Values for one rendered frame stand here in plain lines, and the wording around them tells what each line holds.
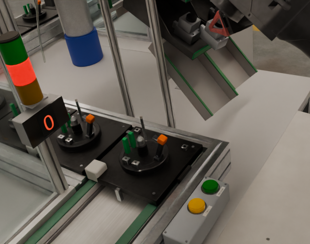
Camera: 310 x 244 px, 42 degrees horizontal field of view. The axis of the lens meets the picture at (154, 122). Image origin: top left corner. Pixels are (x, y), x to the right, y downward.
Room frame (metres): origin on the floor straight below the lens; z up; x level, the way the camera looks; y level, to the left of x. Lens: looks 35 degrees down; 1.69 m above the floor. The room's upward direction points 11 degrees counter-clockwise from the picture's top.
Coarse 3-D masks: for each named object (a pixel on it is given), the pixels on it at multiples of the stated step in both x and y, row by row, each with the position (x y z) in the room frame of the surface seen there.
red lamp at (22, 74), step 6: (6, 66) 0.79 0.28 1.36; (12, 66) 0.78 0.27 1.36; (18, 66) 0.78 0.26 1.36; (24, 66) 0.79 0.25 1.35; (30, 66) 0.80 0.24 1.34; (12, 72) 0.78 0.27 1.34; (18, 72) 0.78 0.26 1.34; (24, 72) 0.78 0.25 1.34; (30, 72) 0.79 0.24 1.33; (12, 78) 0.79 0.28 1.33; (18, 78) 0.78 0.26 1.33; (24, 78) 0.78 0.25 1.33; (30, 78) 0.79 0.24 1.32; (18, 84) 0.78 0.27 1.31; (24, 84) 0.78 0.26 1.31
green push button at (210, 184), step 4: (208, 180) 0.74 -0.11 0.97; (212, 180) 0.74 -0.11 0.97; (204, 184) 0.73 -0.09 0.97; (208, 184) 0.72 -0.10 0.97; (212, 184) 0.72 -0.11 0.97; (216, 184) 0.72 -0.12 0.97; (204, 188) 0.72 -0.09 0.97; (208, 188) 0.71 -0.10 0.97; (212, 188) 0.71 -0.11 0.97; (216, 188) 0.71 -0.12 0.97; (208, 192) 0.70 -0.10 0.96; (212, 192) 0.70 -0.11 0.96
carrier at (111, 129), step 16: (80, 112) 1.10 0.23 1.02; (64, 128) 1.05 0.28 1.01; (80, 128) 1.03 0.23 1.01; (96, 128) 1.04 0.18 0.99; (112, 128) 1.05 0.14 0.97; (128, 128) 1.04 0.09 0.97; (64, 144) 0.99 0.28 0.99; (80, 144) 0.97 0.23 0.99; (96, 144) 0.99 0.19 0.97; (112, 144) 0.98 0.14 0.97; (64, 160) 0.94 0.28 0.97; (80, 160) 0.92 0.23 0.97
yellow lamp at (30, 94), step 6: (36, 78) 0.81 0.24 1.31; (30, 84) 0.79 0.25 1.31; (36, 84) 0.80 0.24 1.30; (18, 90) 0.79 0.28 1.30; (24, 90) 0.78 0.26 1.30; (30, 90) 0.78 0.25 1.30; (36, 90) 0.79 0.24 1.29; (24, 96) 0.78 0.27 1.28; (30, 96) 0.78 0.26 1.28; (36, 96) 0.79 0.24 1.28; (42, 96) 0.80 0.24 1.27; (24, 102) 0.78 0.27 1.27; (30, 102) 0.78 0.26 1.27; (36, 102) 0.79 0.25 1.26
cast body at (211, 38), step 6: (216, 24) 0.99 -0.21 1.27; (204, 30) 1.01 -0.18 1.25; (204, 36) 1.01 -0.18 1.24; (210, 36) 0.99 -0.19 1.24; (216, 36) 0.98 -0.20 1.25; (222, 36) 1.00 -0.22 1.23; (210, 42) 0.99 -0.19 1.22; (216, 42) 0.98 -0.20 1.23; (222, 42) 0.98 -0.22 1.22; (216, 48) 0.98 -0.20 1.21
